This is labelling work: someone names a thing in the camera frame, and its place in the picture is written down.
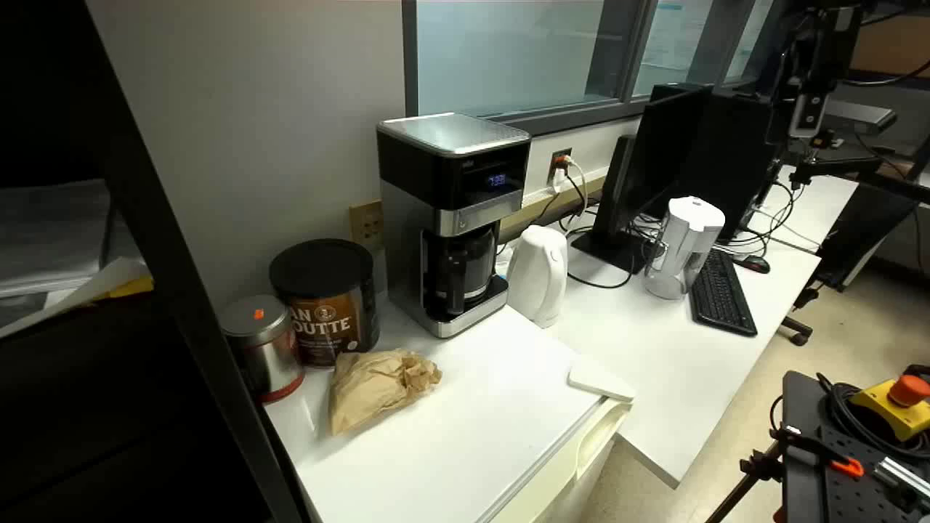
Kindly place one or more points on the glass coffee carafe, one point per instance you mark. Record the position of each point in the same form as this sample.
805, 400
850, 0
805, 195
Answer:
463, 265

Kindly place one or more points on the black and silver coffee machine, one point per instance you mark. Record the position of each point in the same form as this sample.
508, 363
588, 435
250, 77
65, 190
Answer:
450, 156

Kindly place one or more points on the brown coffee can black lid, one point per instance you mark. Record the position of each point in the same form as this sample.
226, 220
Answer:
322, 308

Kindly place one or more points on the crumpled brown paper bag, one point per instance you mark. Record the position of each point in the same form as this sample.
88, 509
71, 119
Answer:
372, 388

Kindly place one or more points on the white cabinet with drawer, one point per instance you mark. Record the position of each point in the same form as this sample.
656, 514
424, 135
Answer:
466, 437

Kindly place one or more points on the white water filter pitcher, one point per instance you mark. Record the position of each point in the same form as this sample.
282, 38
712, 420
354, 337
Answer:
677, 249

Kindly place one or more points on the black computer monitor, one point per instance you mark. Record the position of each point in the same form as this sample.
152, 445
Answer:
656, 161

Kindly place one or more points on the small red-lidded jar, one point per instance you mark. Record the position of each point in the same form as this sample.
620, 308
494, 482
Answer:
260, 344

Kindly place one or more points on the black keyboard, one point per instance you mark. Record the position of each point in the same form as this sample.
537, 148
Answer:
722, 295

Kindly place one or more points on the black computer mouse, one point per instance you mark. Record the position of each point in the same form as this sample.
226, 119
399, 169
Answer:
752, 262

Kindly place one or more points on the black tripod with orange clamp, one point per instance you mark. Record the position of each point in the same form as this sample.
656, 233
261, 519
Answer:
764, 465

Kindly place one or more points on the stack of papers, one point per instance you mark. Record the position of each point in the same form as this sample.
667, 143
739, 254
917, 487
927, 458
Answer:
58, 250

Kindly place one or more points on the black perforated board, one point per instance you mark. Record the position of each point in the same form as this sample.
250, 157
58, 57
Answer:
824, 482

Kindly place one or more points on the yellow emergency stop box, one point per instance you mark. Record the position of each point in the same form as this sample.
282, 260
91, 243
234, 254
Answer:
895, 401

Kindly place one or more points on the beige wall outlet plate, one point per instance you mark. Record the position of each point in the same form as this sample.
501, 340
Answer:
364, 222

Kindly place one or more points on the white wall power outlet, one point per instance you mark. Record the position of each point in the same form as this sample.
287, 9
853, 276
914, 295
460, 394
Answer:
561, 164

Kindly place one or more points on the window frame with glass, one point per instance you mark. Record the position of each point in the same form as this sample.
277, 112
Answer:
540, 52

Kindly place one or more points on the black shelf frame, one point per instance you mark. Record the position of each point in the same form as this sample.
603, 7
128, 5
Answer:
162, 262

